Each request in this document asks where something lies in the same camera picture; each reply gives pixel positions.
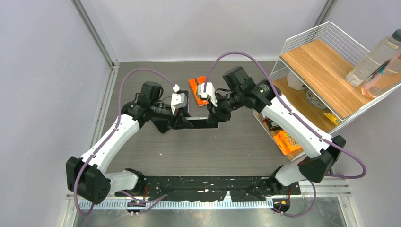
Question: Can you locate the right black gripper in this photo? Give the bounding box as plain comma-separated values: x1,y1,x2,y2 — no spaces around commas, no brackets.
207,89,244,123

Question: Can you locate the orange razor box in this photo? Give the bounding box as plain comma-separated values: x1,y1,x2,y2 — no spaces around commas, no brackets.
189,76,208,106

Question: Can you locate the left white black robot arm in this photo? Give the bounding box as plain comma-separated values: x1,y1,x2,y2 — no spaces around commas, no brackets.
66,81,194,204

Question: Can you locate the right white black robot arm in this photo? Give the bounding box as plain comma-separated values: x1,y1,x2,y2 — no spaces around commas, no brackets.
197,66,346,194

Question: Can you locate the bare black phone left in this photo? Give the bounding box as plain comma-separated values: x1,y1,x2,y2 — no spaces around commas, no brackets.
151,117,171,134

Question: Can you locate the phone in lilac case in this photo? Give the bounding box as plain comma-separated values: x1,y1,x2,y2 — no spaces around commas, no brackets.
180,90,190,112

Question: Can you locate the dark snack bar packet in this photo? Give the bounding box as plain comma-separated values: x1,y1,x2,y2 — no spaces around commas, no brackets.
265,120,282,131

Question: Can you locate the orange packet under shelf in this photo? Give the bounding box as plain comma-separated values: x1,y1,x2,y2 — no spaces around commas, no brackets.
273,130,303,156

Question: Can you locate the white round container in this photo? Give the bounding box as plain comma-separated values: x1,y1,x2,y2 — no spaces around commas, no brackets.
287,71,307,90

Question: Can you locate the yellow snack packet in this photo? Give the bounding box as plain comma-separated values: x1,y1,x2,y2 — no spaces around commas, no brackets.
323,112,342,125

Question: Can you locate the pink tinted bottle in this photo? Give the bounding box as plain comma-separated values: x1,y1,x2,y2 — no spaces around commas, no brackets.
361,51,401,98

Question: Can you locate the clear water bottle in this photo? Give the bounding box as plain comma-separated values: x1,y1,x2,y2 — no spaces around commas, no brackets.
345,28,401,87

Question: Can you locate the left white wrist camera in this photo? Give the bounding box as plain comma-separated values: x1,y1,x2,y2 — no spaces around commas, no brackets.
170,84,186,115

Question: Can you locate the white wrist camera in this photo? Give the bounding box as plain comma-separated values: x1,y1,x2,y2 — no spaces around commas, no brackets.
197,82,218,107
170,84,186,115

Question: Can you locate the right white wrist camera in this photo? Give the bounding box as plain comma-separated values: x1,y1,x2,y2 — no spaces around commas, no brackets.
197,82,218,107

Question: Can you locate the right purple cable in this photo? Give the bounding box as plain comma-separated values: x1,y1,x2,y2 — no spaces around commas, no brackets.
203,51,367,218

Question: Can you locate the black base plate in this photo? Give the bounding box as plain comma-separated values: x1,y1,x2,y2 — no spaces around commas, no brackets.
114,175,301,203

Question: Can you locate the white wire wooden shelf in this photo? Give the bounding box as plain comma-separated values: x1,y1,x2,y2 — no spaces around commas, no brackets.
253,21,401,162

